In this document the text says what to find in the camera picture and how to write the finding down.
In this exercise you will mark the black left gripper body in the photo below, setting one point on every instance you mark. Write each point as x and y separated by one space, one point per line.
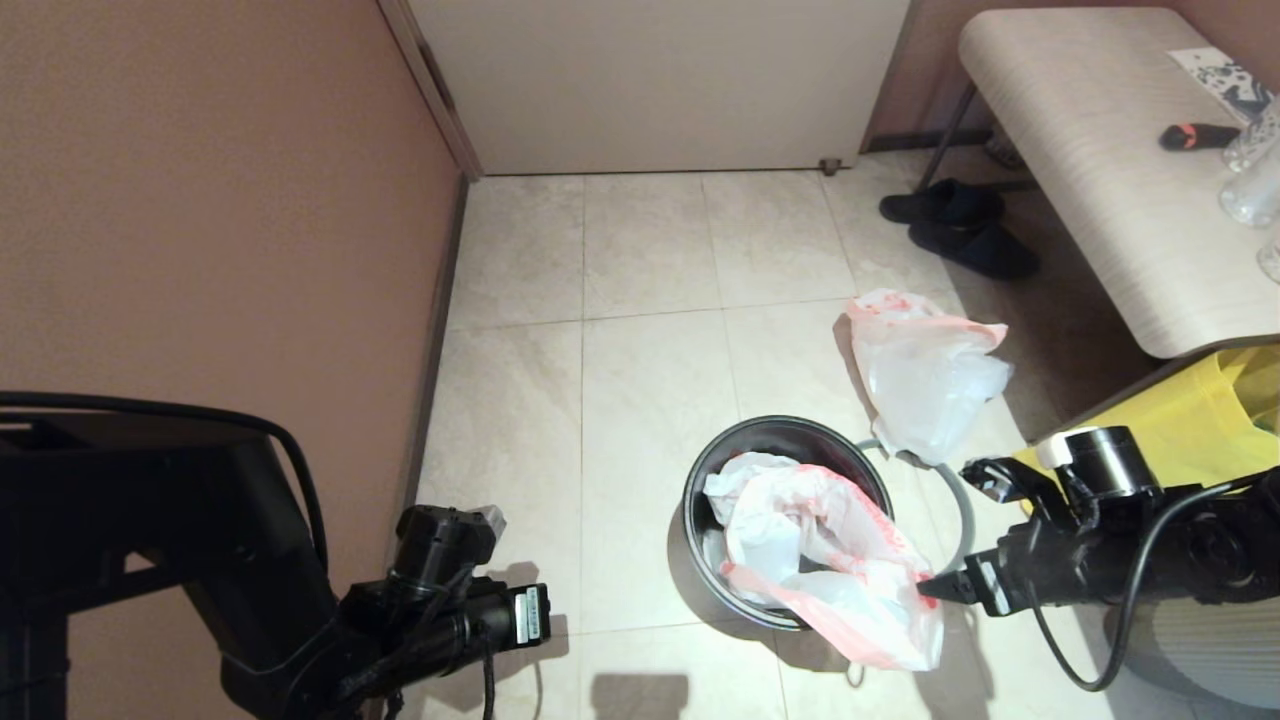
440 625

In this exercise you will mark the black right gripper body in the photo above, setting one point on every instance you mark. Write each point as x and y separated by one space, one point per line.
1090 560

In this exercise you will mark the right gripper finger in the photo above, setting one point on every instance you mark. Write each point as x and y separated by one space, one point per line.
955 587

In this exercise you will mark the yellow fabric bag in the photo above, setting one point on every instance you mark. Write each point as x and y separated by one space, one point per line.
1220 410

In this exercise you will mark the black round trash bin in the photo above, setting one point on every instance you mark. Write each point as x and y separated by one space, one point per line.
700 540

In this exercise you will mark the beige ribbed round stool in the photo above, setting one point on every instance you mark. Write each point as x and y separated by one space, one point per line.
1220 650

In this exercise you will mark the dark blue slipper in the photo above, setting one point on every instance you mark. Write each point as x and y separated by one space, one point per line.
950 203
975 251

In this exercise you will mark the beige wood-grain table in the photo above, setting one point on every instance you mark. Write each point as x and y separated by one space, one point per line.
1100 150

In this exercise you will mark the light striped shoe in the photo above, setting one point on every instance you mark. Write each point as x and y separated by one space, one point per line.
1002 152

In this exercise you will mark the black-and-white printed paper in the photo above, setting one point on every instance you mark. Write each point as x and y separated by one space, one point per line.
1225 82

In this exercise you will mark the white door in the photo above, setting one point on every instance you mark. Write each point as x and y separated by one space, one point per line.
650 80

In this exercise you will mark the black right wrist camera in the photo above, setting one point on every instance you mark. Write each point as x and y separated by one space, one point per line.
992 478

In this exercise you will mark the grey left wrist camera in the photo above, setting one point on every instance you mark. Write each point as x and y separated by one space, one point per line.
488 520

